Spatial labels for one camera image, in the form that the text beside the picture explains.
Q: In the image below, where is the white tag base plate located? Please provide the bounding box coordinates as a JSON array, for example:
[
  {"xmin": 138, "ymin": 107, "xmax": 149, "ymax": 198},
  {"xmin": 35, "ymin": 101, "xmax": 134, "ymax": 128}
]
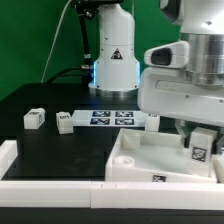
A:
[{"xmin": 72, "ymin": 110, "xmax": 147, "ymax": 127}]

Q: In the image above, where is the white U-shaped obstacle fence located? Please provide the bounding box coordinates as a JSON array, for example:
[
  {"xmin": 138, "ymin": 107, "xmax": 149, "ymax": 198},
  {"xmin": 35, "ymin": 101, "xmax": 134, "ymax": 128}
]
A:
[{"xmin": 0, "ymin": 140, "xmax": 224, "ymax": 211}]

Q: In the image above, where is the white cable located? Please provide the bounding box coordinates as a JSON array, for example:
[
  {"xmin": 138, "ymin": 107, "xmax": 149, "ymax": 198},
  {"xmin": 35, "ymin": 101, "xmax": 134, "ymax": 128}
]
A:
[{"xmin": 40, "ymin": 0, "xmax": 73, "ymax": 84}]

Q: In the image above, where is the black cable bundle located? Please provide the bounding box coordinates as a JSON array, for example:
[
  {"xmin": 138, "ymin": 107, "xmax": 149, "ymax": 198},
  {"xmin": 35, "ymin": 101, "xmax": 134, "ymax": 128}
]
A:
[{"xmin": 44, "ymin": 0, "xmax": 101, "ymax": 84}]

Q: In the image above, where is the white square tabletop tray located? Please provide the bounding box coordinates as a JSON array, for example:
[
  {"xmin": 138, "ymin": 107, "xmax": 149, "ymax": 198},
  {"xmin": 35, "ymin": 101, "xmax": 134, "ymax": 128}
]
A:
[{"xmin": 105, "ymin": 128, "xmax": 217, "ymax": 184}]

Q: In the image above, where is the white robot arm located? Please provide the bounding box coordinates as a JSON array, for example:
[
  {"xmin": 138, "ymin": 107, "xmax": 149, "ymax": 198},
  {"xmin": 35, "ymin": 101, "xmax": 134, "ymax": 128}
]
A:
[{"xmin": 89, "ymin": 0, "xmax": 224, "ymax": 153}]

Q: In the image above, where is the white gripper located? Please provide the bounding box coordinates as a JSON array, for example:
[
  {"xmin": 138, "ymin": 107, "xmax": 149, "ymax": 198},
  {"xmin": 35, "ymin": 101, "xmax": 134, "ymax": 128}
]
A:
[{"xmin": 138, "ymin": 40, "xmax": 224, "ymax": 146}]

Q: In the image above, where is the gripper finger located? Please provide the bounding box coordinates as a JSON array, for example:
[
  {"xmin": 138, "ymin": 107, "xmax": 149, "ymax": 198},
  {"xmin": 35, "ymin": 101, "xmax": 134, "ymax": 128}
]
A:
[{"xmin": 216, "ymin": 135, "xmax": 224, "ymax": 155}]

